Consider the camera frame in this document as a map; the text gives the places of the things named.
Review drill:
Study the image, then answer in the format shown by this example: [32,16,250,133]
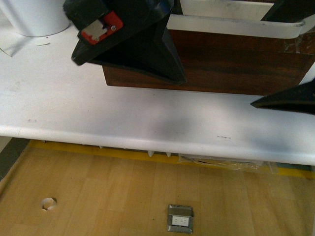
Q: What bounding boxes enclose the brown wooden drawer cabinet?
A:
[103,0,315,95]

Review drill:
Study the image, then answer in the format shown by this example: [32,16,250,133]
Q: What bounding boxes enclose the clear plastic tape on floor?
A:
[178,154,280,174]

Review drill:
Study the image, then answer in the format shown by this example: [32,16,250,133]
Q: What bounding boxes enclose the white plant pot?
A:
[0,0,70,37]

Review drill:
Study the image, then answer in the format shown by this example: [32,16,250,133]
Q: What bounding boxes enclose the white drawer handle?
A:
[167,0,306,39]

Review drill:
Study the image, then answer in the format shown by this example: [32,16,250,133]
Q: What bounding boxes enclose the metal floor power outlet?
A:
[167,205,194,234]

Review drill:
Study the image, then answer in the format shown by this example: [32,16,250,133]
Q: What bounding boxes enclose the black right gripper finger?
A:
[251,79,315,114]

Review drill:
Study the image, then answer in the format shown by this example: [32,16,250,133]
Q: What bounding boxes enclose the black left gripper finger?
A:
[63,0,187,85]

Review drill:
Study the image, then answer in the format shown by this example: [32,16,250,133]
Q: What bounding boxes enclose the wooden drawer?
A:
[103,53,315,95]
[171,0,315,54]

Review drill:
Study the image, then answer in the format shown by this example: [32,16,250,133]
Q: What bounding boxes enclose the white tape roll on floor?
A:
[41,197,57,211]

